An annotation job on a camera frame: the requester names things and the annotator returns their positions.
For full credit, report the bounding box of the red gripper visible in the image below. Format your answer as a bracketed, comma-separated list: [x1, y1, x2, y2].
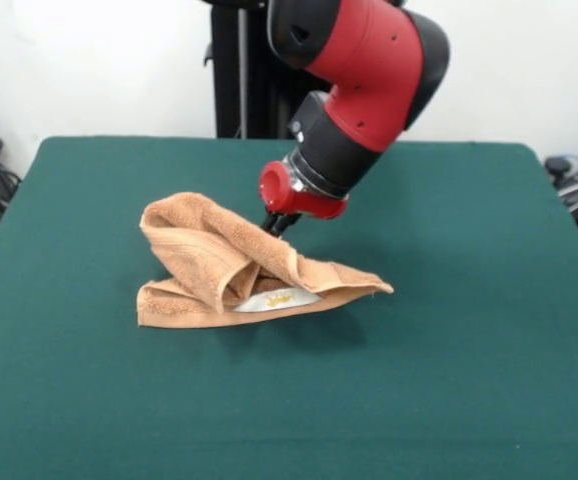
[258, 160, 350, 240]

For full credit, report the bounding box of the tan terry towel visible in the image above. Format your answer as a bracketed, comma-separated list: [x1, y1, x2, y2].
[136, 191, 396, 330]

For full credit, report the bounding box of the dark green table cloth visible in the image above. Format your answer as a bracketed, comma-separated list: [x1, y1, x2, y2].
[0, 135, 578, 480]

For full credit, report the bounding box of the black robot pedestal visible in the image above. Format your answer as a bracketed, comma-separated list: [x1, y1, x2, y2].
[200, 0, 333, 141]

